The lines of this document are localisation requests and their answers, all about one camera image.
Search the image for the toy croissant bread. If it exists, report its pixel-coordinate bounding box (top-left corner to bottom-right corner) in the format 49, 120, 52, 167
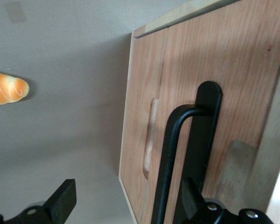
0, 70, 30, 108

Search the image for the wooden drawer with black handle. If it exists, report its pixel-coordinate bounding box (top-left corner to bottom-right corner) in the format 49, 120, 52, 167
140, 0, 280, 224

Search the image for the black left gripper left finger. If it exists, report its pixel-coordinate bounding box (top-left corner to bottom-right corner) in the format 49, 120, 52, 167
0, 178, 78, 224

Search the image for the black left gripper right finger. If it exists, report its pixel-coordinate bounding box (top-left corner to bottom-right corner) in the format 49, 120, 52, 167
181, 177, 275, 224

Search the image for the light wooden drawer cabinet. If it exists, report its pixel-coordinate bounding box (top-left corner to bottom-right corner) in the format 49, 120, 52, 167
118, 0, 280, 224

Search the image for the wooden drawer with cutout grip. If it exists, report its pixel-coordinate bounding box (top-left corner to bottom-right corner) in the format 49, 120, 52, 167
118, 29, 170, 224

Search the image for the grey tape patch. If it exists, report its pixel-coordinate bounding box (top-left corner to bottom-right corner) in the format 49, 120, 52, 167
5, 1, 28, 24

